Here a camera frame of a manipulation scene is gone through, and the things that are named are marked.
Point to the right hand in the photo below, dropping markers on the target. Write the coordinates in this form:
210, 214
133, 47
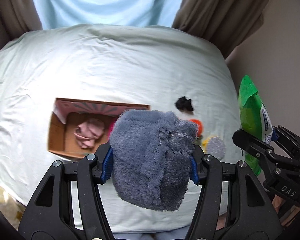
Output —
285, 213

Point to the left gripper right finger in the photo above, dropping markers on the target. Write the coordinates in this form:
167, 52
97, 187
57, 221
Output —
250, 214

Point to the left brown curtain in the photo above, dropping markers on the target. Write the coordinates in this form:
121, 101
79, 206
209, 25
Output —
19, 17

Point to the brown curtain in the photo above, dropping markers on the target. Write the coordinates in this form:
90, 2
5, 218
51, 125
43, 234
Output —
19, 17
225, 23

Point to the green tissue pack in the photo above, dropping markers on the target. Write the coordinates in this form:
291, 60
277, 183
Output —
253, 114

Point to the pink fabric cloth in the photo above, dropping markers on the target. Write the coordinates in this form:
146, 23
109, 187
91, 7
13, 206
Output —
88, 132

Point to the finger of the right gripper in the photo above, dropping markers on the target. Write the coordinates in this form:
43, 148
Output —
288, 141
252, 145

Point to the black scrunchie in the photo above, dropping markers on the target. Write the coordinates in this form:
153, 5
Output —
184, 104

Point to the grey fuzzy sock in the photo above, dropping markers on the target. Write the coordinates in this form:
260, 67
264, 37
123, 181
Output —
152, 158

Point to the right brown curtain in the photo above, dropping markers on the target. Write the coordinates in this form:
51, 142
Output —
225, 23

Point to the cardboard box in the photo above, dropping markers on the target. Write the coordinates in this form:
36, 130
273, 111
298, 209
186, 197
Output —
68, 116

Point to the glittery round sponge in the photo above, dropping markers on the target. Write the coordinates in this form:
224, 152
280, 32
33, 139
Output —
215, 146

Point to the orange pompom toy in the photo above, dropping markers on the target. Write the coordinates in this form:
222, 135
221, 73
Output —
200, 127

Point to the pale green bed sheet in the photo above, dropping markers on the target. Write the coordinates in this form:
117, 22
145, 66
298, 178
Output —
153, 66

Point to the light blue window sheet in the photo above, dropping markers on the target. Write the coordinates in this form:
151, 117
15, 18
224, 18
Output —
65, 13

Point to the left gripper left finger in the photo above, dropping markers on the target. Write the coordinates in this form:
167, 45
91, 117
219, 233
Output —
49, 213

